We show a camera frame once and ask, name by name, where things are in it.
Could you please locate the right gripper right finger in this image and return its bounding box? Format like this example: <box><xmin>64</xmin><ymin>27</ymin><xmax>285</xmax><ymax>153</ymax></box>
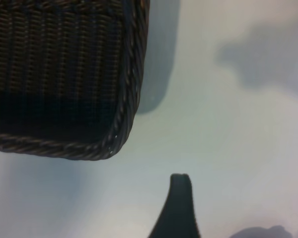
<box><xmin>180</xmin><ymin>173</ymin><xmax>202</xmax><ymax>238</ymax></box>

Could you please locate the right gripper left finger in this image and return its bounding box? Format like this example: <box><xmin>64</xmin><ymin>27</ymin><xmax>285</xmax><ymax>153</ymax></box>
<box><xmin>148</xmin><ymin>173</ymin><xmax>183</xmax><ymax>238</ymax></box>

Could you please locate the dark brown woven wicker basket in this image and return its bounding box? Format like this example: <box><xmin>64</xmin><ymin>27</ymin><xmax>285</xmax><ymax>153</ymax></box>
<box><xmin>0</xmin><ymin>0</ymin><xmax>151</xmax><ymax>162</ymax></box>

